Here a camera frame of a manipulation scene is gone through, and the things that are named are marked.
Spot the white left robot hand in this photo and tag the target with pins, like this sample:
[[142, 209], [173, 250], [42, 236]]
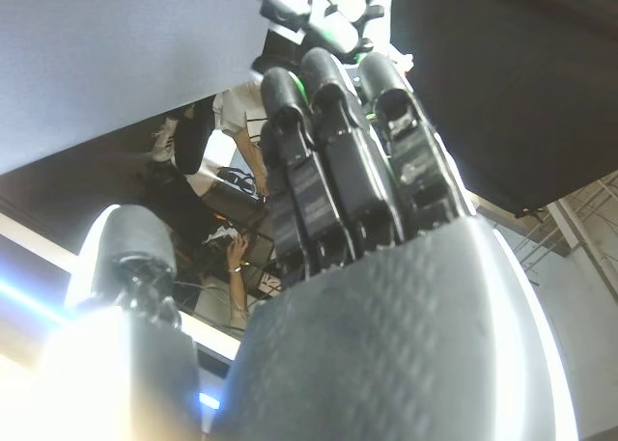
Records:
[[386, 339]]

